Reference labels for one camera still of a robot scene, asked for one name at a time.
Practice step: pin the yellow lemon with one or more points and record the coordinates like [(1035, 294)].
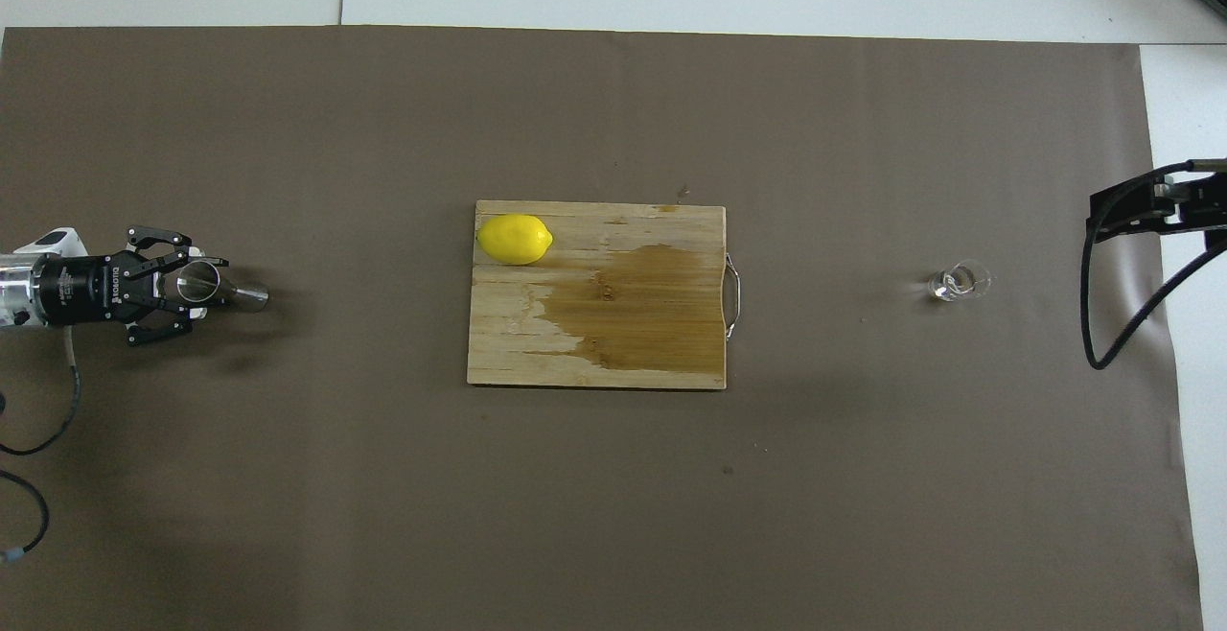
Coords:
[(515, 239)]

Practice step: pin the wooden cutting board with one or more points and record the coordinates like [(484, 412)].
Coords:
[(613, 343)]

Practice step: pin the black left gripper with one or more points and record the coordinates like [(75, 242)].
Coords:
[(81, 291)]

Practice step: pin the brown paper table mat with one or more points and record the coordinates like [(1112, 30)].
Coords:
[(383, 478)]

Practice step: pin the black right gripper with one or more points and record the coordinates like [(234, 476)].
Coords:
[(1203, 211)]

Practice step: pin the steel double jigger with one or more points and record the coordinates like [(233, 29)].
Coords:
[(251, 295)]

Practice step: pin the small clear glass cup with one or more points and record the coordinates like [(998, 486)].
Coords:
[(959, 281)]

